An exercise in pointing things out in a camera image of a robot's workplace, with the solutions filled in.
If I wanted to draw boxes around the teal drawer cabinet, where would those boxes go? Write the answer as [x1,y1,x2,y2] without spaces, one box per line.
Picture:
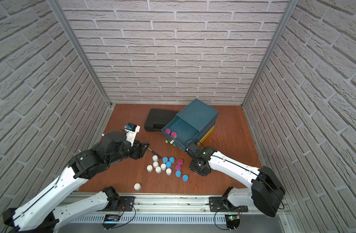
[176,99,218,141]

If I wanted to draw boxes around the green plastic faucet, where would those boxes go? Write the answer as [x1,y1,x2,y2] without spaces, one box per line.
[165,139,176,147]

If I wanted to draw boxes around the left controller board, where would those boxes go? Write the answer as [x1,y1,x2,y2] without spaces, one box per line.
[103,215,121,228]

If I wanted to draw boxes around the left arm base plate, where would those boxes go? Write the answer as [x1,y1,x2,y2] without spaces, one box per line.
[104,196,136,212]

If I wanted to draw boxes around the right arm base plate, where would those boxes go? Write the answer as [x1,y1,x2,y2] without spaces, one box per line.
[209,196,249,213]

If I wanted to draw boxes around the black plastic tool case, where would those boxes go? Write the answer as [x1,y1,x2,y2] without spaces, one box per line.
[144,108,178,132]

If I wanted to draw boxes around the small claw hammer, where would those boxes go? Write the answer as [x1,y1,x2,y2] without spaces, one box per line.
[148,148,162,159]

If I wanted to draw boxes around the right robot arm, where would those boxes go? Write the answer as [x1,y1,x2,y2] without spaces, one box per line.
[185,144,286,217]

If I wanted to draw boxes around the teal top drawer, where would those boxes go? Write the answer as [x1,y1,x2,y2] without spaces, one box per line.
[161,116,199,151]

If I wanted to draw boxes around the controller board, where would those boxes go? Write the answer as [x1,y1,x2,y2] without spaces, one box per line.
[225,215,241,231]
[103,215,121,228]

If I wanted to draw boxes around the aluminium front rail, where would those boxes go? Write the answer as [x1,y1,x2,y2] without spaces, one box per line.
[58,192,292,216]

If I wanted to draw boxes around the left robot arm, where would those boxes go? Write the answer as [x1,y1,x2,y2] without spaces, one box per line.
[3,131,149,233]

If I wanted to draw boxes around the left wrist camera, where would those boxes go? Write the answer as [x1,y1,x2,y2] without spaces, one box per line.
[124,123,140,146]

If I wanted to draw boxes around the right controller board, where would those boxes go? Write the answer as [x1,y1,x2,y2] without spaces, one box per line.
[225,215,241,231]

